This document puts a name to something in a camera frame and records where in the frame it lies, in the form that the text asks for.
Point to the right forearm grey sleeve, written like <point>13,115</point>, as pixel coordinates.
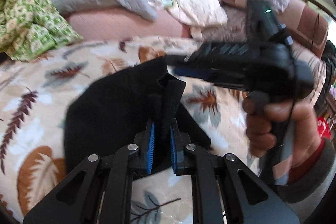
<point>310,192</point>

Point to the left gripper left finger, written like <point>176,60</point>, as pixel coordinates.
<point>99,189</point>

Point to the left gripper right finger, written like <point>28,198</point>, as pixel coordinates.
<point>225,190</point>

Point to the pink bed sheet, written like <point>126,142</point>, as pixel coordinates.
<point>119,24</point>

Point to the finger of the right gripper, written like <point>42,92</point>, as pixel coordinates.
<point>190,60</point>
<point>192,73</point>

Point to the brown padded headboard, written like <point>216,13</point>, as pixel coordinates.
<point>306,26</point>

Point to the cream floral crumpled cloth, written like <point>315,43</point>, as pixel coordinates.
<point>197,14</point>

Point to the green checkered quilt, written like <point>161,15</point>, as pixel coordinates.
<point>32,27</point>

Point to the red bag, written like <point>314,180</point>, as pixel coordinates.
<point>323,128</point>

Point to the person's right hand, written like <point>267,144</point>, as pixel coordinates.
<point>306,136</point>

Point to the black pants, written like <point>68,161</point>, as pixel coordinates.
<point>113,109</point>

